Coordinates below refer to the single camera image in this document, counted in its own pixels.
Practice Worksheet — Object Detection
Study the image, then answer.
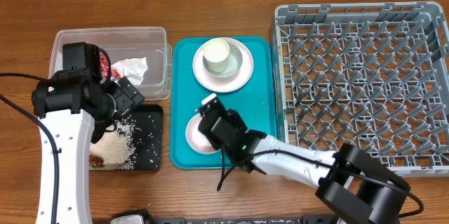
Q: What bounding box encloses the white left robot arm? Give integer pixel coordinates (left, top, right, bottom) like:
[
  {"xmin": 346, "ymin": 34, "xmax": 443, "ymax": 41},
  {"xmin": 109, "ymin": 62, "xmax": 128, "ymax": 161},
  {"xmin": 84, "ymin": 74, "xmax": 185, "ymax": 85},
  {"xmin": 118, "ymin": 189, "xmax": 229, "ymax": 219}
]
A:
[{"xmin": 32, "ymin": 67, "xmax": 144, "ymax": 223}]

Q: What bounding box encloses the brown food scrap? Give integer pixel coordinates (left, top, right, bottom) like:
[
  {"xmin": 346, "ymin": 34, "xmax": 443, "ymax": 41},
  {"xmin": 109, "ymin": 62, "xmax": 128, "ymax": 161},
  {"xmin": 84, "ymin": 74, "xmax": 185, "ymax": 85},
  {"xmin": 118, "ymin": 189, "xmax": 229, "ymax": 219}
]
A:
[{"xmin": 89, "ymin": 153, "xmax": 104, "ymax": 168}]

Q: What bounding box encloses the spilled white rice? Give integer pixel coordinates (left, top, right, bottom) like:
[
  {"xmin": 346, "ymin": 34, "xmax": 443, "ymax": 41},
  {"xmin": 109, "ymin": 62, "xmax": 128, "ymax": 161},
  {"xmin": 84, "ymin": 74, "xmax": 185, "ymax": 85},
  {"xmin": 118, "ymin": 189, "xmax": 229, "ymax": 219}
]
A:
[{"xmin": 89, "ymin": 111, "xmax": 161, "ymax": 171}]

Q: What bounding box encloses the clear plastic bin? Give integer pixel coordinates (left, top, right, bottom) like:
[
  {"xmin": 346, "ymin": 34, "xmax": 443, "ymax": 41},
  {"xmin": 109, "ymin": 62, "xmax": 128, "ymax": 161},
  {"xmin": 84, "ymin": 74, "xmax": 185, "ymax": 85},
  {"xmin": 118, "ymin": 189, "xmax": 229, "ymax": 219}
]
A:
[{"xmin": 48, "ymin": 27, "xmax": 173, "ymax": 100}]

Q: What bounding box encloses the small white bowl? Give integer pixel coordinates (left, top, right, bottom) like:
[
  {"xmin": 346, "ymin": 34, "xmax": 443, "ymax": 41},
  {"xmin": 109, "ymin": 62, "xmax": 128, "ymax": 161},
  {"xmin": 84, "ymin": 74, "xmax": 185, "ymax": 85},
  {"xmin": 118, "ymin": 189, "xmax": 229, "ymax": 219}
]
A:
[{"xmin": 185, "ymin": 114, "xmax": 217, "ymax": 154}]

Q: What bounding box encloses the white napkin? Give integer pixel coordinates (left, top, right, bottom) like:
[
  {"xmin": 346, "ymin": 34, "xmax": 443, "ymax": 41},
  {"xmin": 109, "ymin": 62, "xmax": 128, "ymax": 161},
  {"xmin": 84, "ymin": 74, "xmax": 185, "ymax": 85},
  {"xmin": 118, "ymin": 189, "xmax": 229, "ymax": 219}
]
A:
[{"xmin": 112, "ymin": 58, "xmax": 148, "ymax": 86}]

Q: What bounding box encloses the grey dishwasher rack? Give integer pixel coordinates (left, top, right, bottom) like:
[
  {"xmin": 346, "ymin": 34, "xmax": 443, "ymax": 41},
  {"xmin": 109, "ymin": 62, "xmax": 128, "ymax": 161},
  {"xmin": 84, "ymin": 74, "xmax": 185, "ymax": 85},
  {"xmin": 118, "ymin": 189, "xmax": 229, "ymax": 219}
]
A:
[{"xmin": 270, "ymin": 1, "xmax": 448, "ymax": 177}]

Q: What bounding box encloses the teal plastic tray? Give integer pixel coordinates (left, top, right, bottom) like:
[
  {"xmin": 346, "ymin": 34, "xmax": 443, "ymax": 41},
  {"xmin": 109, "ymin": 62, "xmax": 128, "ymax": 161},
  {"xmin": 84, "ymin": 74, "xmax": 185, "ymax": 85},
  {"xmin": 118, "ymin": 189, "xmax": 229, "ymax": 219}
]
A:
[{"xmin": 170, "ymin": 37, "xmax": 277, "ymax": 169}]

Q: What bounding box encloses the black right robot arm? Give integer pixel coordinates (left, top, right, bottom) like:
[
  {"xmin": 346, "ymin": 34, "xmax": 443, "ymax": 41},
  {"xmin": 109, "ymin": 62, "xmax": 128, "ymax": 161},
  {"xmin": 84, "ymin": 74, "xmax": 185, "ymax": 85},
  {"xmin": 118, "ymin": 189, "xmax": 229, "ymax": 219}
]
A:
[{"xmin": 197, "ymin": 94, "xmax": 424, "ymax": 224}]

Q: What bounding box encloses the black plastic tray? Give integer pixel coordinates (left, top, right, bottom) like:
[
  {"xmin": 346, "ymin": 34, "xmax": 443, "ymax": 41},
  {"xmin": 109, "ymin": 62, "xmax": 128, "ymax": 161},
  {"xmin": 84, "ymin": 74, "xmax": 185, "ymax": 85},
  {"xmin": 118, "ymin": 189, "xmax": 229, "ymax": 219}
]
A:
[{"xmin": 87, "ymin": 103, "xmax": 164, "ymax": 171}]

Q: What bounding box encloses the cream paper cup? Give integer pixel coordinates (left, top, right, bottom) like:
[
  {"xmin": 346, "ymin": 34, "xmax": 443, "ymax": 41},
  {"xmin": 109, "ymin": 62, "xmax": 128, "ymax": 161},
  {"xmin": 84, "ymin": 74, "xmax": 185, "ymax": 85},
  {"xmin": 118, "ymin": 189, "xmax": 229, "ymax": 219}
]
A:
[{"xmin": 203, "ymin": 38, "xmax": 230, "ymax": 72}]

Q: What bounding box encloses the large white plate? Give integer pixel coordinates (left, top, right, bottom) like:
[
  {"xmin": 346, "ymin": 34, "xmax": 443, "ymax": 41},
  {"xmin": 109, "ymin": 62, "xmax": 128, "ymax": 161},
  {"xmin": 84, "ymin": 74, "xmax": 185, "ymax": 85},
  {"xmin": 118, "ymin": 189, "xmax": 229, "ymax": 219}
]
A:
[{"xmin": 192, "ymin": 37, "xmax": 254, "ymax": 93}]

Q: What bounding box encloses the red snack wrapper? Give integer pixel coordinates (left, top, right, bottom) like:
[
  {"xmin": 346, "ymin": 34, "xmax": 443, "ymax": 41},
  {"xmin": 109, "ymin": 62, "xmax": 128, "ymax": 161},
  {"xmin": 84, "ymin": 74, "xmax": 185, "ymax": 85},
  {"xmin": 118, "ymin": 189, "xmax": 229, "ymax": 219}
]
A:
[{"xmin": 100, "ymin": 53, "xmax": 121, "ymax": 81}]

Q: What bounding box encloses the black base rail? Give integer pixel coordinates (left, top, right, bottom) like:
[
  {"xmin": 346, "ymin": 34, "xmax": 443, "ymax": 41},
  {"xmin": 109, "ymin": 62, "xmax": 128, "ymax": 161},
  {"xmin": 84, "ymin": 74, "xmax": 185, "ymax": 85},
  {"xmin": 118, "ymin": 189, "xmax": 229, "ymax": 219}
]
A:
[{"xmin": 110, "ymin": 209, "xmax": 344, "ymax": 224}]

